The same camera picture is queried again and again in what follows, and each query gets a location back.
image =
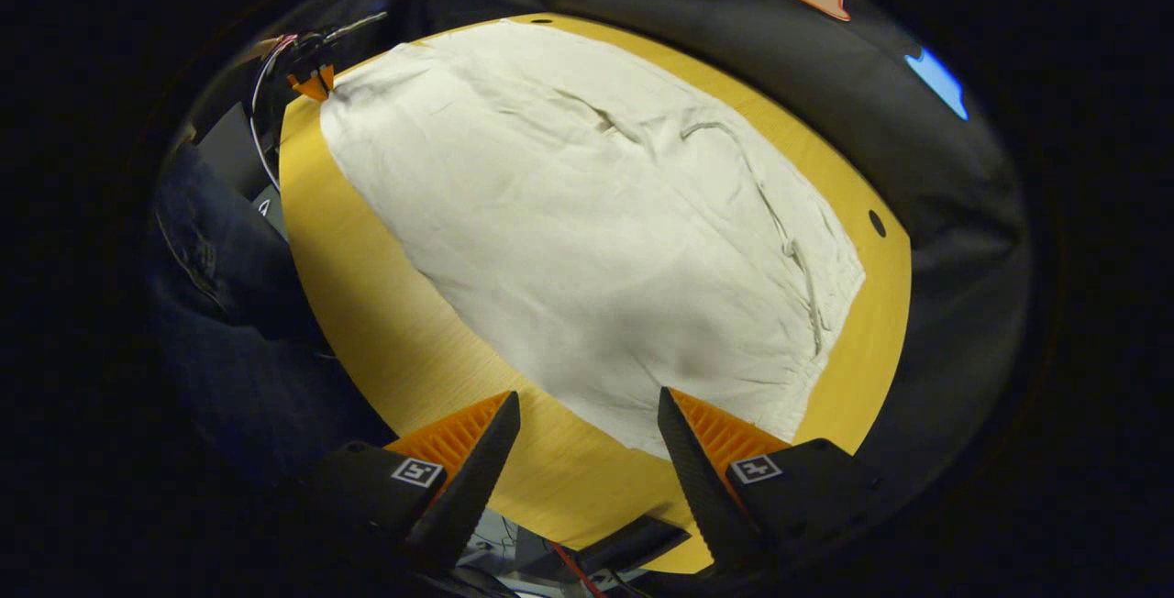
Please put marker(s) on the dark grey panel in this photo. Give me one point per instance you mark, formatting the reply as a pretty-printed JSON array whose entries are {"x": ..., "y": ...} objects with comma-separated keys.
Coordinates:
[{"x": 229, "y": 149}]

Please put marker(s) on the black backdrop cloth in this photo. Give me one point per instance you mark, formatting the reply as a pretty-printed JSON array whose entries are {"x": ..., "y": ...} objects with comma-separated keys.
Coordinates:
[{"x": 954, "y": 176}]

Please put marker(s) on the white jeans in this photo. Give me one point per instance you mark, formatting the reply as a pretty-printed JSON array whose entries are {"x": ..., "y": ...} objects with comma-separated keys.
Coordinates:
[{"x": 587, "y": 240}]

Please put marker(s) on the black box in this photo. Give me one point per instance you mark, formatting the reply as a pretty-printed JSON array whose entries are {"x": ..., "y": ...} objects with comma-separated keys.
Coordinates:
[{"x": 633, "y": 538}]

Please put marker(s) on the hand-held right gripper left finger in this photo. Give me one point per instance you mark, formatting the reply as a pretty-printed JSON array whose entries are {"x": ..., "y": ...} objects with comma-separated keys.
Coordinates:
[{"x": 468, "y": 488}]

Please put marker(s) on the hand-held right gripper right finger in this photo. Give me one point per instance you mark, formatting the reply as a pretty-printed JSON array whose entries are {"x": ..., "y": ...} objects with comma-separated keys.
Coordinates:
[{"x": 702, "y": 488}]

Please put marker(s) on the person's dark blue trousers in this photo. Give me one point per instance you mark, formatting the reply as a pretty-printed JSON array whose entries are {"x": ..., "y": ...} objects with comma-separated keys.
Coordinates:
[{"x": 238, "y": 323}]

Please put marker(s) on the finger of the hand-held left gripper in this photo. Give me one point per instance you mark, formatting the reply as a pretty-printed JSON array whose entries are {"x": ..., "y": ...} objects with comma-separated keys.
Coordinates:
[
  {"x": 326, "y": 80},
  {"x": 304, "y": 86}
]

